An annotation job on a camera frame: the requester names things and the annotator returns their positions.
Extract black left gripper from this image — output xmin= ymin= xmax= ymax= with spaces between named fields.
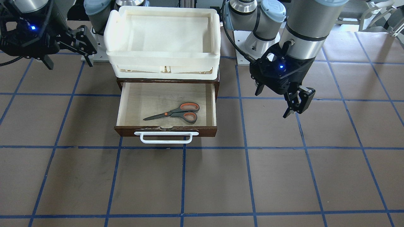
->
xmin=249 ymin=41 xmax=316 ymax=118

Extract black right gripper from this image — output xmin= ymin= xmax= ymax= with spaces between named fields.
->
xmin=1 ymin=6 xmax=97 ymax=69

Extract wooden drawer with white handle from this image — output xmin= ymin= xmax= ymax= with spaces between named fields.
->
xmin=115 ymin=82 xmax=217 ymax=143

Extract orange grey scissors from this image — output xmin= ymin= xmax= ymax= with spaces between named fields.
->
xmin=143 ymin=102 xmax=200 ymax=124

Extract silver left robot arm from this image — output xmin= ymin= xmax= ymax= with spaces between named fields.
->
xmin=221 ymin=0 xmax=347 ymax=118

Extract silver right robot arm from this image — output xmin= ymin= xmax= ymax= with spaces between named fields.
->
xmin=1 ymin=0 xmax=114 ymax=70

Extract dark wooden drawer cabinet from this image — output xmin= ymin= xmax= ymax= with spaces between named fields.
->
xmin=116 ymin=72 xmax=220 ymax=92

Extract cream plastic tray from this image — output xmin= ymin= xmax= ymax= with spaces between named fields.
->
xmin=104 ymin=6 xmax=221 ymax=80

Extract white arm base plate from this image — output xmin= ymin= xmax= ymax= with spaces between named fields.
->
xmin=234 ymin=33 xmax=271 ymax=59
xmin=80 ymin=27 xmax=109 ymax=62

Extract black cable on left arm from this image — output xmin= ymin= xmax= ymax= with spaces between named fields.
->
xmin=221 ymin=2 xmax=258 ymax=62

